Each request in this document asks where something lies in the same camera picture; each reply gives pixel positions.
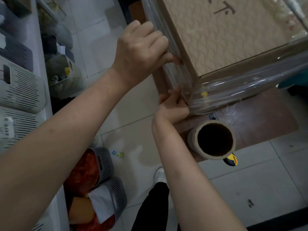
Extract yellow utility knife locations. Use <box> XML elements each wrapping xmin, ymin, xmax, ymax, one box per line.
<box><xmin>209</xmin><ymin>113</ymin><xmax>238</xmax><ymax>167</ymax></box>

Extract person's left white shoe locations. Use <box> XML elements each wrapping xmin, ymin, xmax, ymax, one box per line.
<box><xmin>154</xmin><ymin>167</ymin><xmax>168</xmax><ymax>185</ymax></box>

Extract white rack basket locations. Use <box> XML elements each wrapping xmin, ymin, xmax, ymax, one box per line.
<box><xmin>0</xmin><ymin>55</ymin><xmax>48</xmax><ymax>115</ymax></box>
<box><xmin>0</xmin><ymin>106</ymin><xmax>47</xmax><ymax>152</ymax></box>

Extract stretch film roll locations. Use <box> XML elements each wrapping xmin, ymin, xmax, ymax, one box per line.
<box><xmin>187</xmin><ymin>119</ymin><xmax>237</xmax><ymax>160</ymax></box>

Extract small paper label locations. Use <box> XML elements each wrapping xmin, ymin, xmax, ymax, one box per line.
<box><xmin>110</xmin><ymin>149</ymin><xmax>125</xmax><ymax>159</ymax></box>

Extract person's black trousers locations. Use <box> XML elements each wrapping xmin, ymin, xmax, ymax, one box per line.
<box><xmin>131</xmin><ymin>182</ymin><xmax>181</xmax><ymax>231</ymax></box>

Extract large brown cardboard box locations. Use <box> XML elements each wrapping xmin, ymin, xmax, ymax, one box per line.
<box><xmin>141</xmin><ymin>0</ymin><xmax>308</xmax><ymax>116</ymax></box>

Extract white storage rack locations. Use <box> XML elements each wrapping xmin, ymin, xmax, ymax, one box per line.
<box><xmin>0</xmin><ymin>0</ymin><xmax>70</xmax><ymax>231</ymax></box>

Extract person's left forearm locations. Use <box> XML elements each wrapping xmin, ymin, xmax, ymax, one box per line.
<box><xmin>0</xmin><ymin>68</ymin><xmax>128</xmax><ymax>231</ymax></box>

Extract person's right hand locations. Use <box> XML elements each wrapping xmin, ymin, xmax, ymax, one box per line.
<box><xmin>151</xmin><ymin>86</ymin><xmax>191</xmax><ymax>125</ymax></box>

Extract brown wooden board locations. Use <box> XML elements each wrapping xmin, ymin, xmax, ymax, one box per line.
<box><xmin>128</xmin><ymin>1</ymin><xmax>299</xmax><ymax>163</ymax></box>

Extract red cloth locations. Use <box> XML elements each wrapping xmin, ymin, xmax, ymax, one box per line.
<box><xmin>63</xmin><ymin>149</ymin><xmax>99</xmax><ymax>192</ymax></box>

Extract person's left hand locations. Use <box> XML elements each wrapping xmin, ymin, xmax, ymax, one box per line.
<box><xmin>111</xmin><ymin>20</ymin><xmax>183</xmax><ymax>92</ymax></box>

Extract dark grey rack basket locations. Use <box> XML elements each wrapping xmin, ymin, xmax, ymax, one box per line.
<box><xmin>0</xmin><ymin>28</ymin><xmax>34</xmax><ymax>73</ymax></box>

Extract grey plastic basket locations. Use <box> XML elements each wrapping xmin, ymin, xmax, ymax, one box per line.
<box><xmin>68</xmin><ymin>176</ymin><xmax>128</xmax><ymax>231</ymax></box>
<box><xmin>63</xmin><ymin>146</ymin><xmax>115</xmax><ymax>191</ymax></box>

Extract person's right forearm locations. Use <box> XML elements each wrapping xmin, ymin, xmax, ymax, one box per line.
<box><xmin>151</xmin><ymin>115</ymin><xmax>248</xmax><ymax>231</ymax></box>

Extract dark low cabinet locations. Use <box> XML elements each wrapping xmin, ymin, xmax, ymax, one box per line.
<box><xmin>117</xmin><ymin>0</ymin><xmax>143</xmax><ymax>25</ymax></box>

